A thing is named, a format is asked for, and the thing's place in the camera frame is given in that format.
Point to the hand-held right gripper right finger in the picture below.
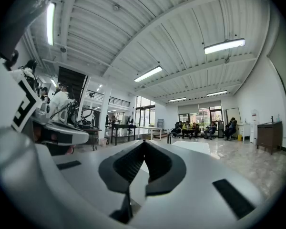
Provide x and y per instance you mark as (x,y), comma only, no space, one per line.
(200,175)

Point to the yellow waste bin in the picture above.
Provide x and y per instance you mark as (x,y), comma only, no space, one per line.
(239,138)

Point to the person's left hand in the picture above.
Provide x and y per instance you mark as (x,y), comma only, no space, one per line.
(71,149)

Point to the black table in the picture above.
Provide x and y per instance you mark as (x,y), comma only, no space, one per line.
(122,126)

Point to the black staircase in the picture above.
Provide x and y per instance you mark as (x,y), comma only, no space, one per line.
(69,76)

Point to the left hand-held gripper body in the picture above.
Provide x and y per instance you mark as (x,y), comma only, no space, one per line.
(4,92)

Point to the white table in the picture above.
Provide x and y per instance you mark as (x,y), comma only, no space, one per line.
(150,128)

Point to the framed whiteboard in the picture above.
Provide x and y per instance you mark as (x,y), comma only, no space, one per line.
(233,116)

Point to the white desk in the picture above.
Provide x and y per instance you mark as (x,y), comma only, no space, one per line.
(243,126)

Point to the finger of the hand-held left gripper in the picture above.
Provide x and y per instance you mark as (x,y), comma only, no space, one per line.
(78,133)

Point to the brown wooden cabinet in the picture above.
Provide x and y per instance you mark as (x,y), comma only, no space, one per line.
(269,137)

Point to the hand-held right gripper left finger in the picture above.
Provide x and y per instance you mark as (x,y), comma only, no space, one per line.
(85,175)

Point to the long ceiling light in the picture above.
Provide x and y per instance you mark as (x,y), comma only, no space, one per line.
(53,82)
(217,93)
(50,24)
(148,73)
(224,46)
(177,99)

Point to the white waste bin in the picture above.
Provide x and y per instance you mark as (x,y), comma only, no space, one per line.
(103,142)

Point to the round table hairpin legs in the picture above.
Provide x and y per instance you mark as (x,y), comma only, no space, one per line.
(93,129)

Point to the black balcony railing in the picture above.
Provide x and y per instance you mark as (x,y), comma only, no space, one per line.
(119,101)

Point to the grey roller blind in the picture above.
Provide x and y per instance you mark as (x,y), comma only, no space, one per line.
(193,107)

